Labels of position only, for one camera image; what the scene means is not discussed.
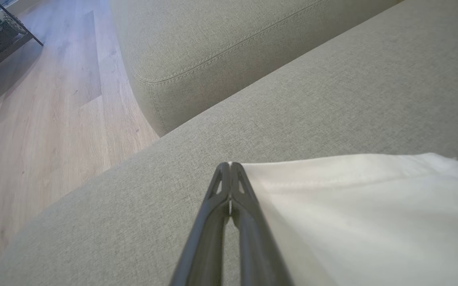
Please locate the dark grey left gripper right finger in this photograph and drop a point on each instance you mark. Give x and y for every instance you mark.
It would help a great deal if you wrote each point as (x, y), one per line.
(259, 254)

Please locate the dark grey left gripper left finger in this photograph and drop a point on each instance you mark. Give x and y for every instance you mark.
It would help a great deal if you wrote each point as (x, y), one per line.
(205, 246)

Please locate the large grey sofa seat cushion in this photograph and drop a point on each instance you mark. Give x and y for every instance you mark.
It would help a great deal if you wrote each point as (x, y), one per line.
(133, 198)

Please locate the red and white garment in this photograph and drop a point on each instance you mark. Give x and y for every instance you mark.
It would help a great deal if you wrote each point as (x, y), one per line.
(372, 222)

